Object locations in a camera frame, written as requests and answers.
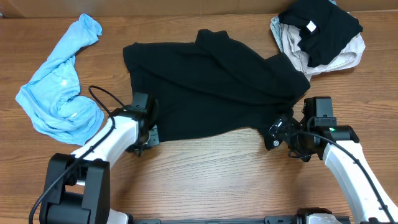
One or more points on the light blue t-shirt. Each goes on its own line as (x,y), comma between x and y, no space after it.
(52,98)

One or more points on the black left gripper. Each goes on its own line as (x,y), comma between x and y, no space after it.
(153,135)

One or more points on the folded black garment on pile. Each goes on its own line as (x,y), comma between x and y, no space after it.
(320,23)

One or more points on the black t-shirt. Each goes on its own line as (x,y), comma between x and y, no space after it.
(213,85)

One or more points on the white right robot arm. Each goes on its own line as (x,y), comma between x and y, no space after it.
(340,150)

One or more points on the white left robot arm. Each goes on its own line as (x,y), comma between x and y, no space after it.
(77,185)

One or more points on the folded grey striped garment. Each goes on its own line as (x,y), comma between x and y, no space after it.
(277,32)

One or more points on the brown cardboard wall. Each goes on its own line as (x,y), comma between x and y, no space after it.
(103,8)

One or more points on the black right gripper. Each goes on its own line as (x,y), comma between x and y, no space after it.
(305,153)

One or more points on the folded beige garment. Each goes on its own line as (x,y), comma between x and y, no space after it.
(330,60)

